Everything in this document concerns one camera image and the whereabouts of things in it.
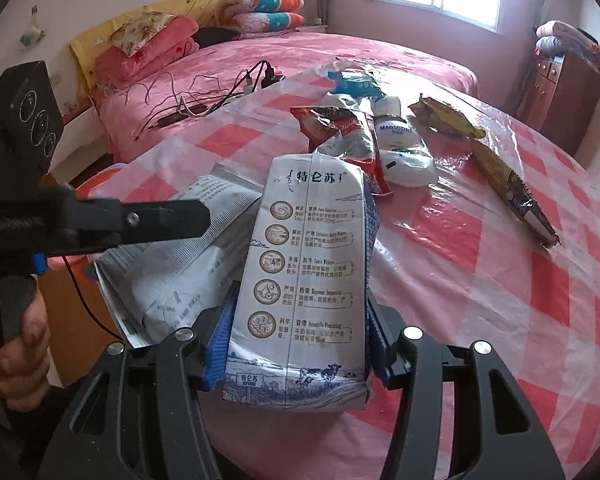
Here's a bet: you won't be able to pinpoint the person's left hand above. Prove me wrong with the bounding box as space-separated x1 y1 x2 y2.
0 289 50 413

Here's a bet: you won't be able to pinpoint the white bedside table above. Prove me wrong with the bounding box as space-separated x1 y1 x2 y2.
50 106 108 184

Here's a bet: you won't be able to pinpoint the wall hanging ornament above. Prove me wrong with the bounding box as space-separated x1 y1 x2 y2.
18 4 45 50

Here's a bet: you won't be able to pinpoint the folded blankets on cabinet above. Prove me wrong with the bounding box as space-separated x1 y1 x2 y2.
535 20 600 70

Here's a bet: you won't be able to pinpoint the red snack wrapper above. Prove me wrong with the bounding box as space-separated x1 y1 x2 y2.
290 105 392 197

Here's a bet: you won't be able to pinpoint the pink bed cover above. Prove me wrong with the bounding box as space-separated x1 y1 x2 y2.
93 32 478 162

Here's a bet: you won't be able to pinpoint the black garment on bed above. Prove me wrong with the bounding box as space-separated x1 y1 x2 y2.
192 26 242 49

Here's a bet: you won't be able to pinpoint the colourful rolled quilt upper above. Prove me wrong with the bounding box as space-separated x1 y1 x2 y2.
214 0 304 22

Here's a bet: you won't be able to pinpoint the blue snack wrapper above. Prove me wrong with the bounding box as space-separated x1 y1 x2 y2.
327 68 385 101

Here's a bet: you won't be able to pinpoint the black plug charger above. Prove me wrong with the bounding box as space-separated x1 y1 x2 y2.
261 62 284 89

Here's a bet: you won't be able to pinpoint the colourful rolled quilt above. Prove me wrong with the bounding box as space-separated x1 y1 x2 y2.
214 0 304 22
228 12 306 34

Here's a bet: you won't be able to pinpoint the black cable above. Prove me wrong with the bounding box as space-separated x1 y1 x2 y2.
61 254 127 344

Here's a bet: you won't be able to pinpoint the floral pillow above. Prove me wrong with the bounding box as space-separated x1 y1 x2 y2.
108 11 175 58

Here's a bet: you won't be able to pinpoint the white blue milk carton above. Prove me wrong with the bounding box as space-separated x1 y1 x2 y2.
223 153 378 412

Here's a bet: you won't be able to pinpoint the white power strip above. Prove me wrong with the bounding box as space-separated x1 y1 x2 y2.
242 75 284 96

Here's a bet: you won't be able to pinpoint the colourful rolled quilt lower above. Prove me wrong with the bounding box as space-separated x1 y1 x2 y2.
228 12 306 34

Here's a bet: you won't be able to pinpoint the folded pink blanket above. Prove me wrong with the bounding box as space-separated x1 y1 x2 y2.
95 15 199 87

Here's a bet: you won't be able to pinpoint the pink checkered tablecloth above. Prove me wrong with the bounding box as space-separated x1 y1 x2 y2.
43 62 600 479

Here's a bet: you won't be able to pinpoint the yellow green snack wrapper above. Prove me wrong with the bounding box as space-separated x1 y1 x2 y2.
408 94 486 140

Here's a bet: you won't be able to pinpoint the grey silver foil bag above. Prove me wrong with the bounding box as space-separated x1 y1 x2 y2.
92 165 263 348

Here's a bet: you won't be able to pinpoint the white plastic snack bag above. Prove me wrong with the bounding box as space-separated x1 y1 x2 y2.
372 96 438 188

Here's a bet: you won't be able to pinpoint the brown wooden cabinet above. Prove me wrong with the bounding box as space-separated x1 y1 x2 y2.
516 52 600 156

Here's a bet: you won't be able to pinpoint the brown gold long wrapper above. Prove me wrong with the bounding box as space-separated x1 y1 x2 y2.
469 139 560 248

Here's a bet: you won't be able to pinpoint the yellow wooden headboard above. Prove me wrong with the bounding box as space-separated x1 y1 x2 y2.
69 0 221 96

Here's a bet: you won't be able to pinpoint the black power adapter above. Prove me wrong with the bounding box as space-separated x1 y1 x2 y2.
157 112 189 128

